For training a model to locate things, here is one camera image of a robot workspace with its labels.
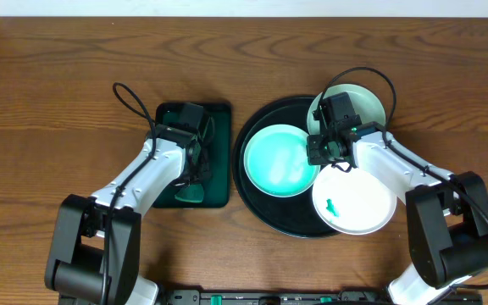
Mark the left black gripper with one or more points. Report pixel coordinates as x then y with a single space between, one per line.
202 165

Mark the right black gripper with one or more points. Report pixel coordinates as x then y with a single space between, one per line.
313 157

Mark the green sponge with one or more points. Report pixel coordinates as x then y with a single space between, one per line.
191 193

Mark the light green plate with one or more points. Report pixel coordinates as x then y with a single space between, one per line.
276 161
364 102

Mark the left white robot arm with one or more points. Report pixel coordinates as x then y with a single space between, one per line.
95 251

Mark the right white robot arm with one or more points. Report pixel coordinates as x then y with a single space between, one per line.
447 214

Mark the rectangular dark green tray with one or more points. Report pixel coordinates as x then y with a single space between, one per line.
217 142

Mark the round black tray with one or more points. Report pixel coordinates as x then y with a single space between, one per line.
293 216

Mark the white plate with green stain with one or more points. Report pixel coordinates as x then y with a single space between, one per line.
353 203

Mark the light green plate top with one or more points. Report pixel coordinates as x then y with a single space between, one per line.
364 102

